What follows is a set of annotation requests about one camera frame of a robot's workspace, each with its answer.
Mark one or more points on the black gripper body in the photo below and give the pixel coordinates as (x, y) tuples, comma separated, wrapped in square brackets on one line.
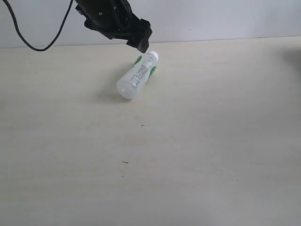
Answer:
[(114, 19)]

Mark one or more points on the white green label bottle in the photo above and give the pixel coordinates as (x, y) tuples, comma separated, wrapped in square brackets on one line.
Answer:
[(133, 81)]

